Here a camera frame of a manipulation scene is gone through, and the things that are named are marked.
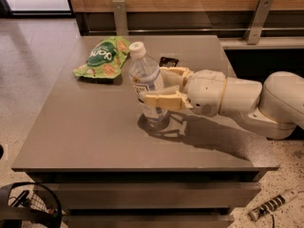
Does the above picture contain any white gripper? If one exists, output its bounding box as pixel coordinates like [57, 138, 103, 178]
[140, 66, 226, 117]

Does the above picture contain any blue plastic water bottle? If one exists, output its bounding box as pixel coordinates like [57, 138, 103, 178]
[129, 42, 168, 124]

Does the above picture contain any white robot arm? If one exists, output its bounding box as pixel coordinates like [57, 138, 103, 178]
[140, 67, 304, 140]

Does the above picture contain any black snack bar wrapper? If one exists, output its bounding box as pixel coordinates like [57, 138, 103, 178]
[160, 57, 179, 67]

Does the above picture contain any green snack bag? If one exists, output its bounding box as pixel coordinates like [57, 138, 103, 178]
[73, 36, 130, 79]

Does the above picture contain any grey drawer cabinet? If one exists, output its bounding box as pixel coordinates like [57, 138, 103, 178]
[12, 37, 278, 228]

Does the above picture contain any white power strip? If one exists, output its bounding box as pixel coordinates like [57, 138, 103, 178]
[248, 189, 298, 221]

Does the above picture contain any right metal bracket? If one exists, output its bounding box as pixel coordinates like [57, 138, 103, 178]
[244, 0, 274, 45]

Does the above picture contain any metal bracket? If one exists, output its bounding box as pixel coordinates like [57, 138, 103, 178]
[112, 0, 129, 36]
[244, 0, 274, 45]

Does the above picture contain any left metal bracket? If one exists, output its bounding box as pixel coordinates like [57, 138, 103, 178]
[112, 0, 129, 36]

